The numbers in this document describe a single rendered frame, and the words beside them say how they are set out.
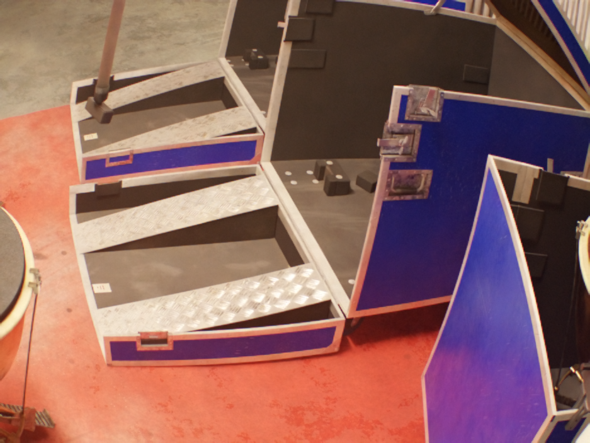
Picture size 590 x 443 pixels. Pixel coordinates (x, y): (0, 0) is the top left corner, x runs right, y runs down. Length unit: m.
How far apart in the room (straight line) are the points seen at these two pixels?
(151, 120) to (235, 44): 0.60
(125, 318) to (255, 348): 0.44
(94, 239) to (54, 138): 0.88
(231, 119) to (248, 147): 0.16
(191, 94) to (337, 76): 0.97
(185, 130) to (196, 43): 1.30
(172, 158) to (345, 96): 0.71
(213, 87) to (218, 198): 0.96
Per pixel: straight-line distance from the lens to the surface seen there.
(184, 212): 3.49
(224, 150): 3.90
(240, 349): 3.00
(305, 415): 2.90
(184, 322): 3.06
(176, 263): 3.39
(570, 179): 2.55
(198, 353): 2.97
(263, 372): 3.04
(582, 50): 3.01
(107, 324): 3.08
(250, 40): 4.56
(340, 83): 3.63
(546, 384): 1.74
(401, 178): 2.83
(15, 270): 2.02
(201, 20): 5.58
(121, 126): 4.21
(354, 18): 3.51
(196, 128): 3.98
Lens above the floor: 2.04
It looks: 33 degrees down
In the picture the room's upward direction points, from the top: 10 degrees clockwise
